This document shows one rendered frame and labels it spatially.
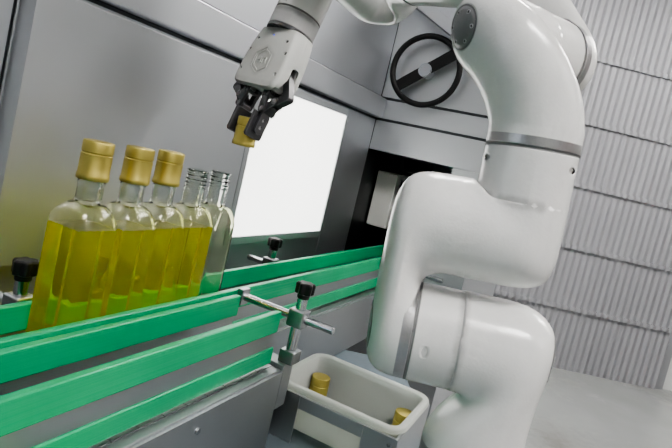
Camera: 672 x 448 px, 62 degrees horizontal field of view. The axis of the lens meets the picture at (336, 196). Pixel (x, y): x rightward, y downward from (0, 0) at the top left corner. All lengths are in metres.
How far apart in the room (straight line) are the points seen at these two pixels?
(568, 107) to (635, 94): 4.11
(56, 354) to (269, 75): 0.46
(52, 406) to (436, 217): 0.37
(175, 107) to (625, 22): 4.02
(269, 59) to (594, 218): 3.85
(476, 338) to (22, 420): 0.39
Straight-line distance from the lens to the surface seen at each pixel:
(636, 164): 4.64
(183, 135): 0.96
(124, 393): 0.63
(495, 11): 0.53
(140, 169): 0.70
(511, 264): 0.52
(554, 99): 0.52
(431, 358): 0.53
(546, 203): 0.52
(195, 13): 0.96
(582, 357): 4.75
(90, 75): 0.82
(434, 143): 1.65
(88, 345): 0.67
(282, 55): 0.85
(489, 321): 0.53
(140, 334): 0.73
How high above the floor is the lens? 1.21
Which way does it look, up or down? 5 degrees down
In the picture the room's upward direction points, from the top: 13 degrees clockwise
